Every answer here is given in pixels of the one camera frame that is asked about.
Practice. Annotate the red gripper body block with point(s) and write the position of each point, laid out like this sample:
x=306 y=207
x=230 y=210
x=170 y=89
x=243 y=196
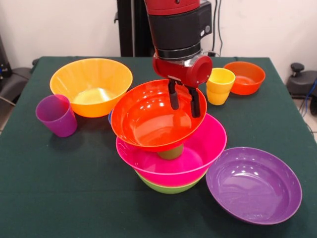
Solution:
x=188 y=72

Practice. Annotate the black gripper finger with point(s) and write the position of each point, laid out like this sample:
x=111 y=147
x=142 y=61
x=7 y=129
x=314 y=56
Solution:
x=196 y=104
x=174 y=96

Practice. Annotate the yellow cup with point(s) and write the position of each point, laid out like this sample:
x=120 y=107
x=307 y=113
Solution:
x=219 y=86

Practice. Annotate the large red shallow bowl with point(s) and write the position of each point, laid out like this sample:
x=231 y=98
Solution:
x=148 y=119

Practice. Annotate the large pink bowl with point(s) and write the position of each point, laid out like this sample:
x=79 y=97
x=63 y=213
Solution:
x=210 y=143

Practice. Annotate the green cup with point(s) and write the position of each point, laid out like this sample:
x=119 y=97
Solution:
x=171 y=154

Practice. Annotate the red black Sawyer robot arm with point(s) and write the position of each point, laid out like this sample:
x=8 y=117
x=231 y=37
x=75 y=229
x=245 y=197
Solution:
x=175 y=27

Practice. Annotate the small red bowl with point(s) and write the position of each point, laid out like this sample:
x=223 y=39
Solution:
x=247 y=79

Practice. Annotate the small blue bowl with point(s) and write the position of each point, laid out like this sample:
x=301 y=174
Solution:
x=109 y=117

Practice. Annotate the large orange bowl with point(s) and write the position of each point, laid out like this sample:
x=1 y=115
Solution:
x=91 y=79

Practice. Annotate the green bowl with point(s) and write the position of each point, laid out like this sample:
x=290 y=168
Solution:
x=171 y=189

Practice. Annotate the large purple shallow bowl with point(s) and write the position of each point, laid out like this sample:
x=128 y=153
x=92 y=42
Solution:
x=252 y=186

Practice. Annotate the black floor base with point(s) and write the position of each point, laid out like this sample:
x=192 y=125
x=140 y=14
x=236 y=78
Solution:
x=15 y=81
x=302 y=84

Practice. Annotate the dark green tablecloth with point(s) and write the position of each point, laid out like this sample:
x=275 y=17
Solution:
x=148 y=210

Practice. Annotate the purple cup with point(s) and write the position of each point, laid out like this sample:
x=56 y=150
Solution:
x=58 y=119

